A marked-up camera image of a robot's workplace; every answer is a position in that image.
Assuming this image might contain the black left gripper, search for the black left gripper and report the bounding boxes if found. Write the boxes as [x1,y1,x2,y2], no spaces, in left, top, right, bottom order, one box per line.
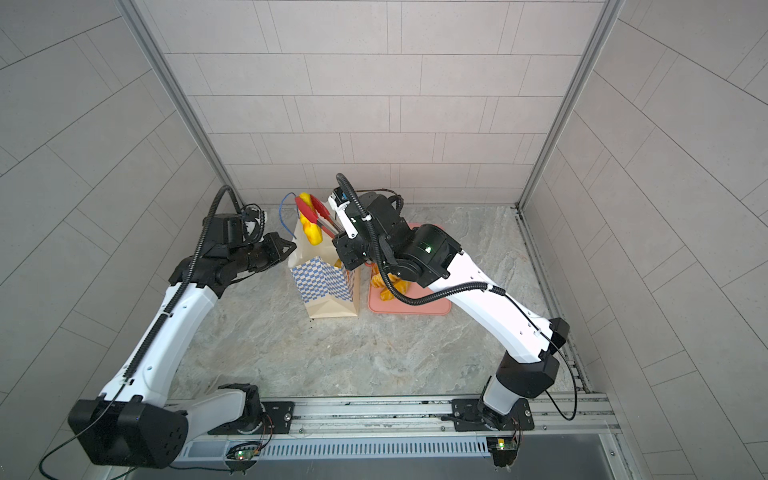
[228,232,300,275]

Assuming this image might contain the yellow oblong bread roll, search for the yellow oblong bread roll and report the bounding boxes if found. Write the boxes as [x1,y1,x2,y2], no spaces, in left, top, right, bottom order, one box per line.
[297,192,323,245]

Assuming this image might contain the blue checkered paper bag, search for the blue checkered paper bag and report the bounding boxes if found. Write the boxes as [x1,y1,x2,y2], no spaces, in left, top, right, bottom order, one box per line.
[288,210,360,320]

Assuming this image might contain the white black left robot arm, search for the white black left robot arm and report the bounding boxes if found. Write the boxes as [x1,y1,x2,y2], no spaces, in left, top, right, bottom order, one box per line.
[67,232,297,469]

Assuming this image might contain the pink plastic tray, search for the pink plastic tray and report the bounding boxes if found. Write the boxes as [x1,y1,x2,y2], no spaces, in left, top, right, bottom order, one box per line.
[373,221,459,310]

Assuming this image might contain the left circuit board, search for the left circuit board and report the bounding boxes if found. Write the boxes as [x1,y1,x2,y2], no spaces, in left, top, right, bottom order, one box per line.
[225,441,263,462]

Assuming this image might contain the circuit board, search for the circuit board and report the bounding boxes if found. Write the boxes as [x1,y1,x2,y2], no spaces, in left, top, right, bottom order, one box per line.
[225,441,263,462]
[486,437,520,468]

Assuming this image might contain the right circuit board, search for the right circuit board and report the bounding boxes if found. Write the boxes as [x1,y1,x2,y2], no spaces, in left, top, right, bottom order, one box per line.
[486,437,520,468]

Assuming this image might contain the aluminium corner profile left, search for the aluminium corner profile left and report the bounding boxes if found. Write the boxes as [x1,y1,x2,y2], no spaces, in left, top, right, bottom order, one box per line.
[115,0,242,201]

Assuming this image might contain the aluminium corner profile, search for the aluminium corner profile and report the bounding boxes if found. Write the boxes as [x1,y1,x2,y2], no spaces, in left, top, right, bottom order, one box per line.
[517,0,624,212]
[115,0,242,201]

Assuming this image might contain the aluminium corner profile right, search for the aluminium corner profile right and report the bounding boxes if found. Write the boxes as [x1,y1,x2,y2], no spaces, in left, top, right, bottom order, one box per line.
[517,0,624,212]

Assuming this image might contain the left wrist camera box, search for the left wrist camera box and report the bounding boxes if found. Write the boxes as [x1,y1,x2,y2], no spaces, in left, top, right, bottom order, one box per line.
[203,214,250,245]

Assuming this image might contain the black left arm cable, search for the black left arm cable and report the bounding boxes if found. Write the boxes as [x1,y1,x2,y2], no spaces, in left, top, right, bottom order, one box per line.
[37,184,268,480]

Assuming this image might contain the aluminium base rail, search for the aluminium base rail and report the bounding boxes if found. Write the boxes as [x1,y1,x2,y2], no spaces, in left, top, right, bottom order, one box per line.
[171,394,630,479]

